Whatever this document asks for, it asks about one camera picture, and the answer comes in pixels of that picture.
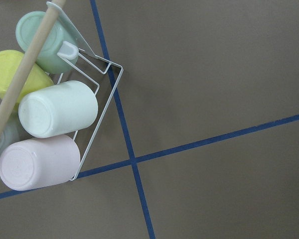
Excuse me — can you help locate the white cup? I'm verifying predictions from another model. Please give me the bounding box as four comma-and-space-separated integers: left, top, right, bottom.
18, 80, 98, 138

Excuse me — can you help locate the white wire cup rack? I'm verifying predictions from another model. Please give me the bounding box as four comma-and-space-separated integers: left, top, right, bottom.
46, 0, 124, 181

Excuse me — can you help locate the grey blue cup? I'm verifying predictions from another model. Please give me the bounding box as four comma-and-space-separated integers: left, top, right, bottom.
0, 113, 23, 155

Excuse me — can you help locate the pink cup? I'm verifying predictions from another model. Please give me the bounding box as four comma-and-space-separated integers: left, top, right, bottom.
0, 134, 80, 191

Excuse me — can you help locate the wooden rack handle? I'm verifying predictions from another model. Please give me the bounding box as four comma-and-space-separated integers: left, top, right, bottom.
0, 0, 66, 136

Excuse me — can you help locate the yellow cup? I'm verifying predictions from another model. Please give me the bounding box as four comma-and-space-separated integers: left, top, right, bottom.
0, 50, 53, 103

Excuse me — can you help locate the mint green cup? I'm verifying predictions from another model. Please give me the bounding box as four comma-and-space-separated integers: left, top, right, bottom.
15, 11, 76, 74

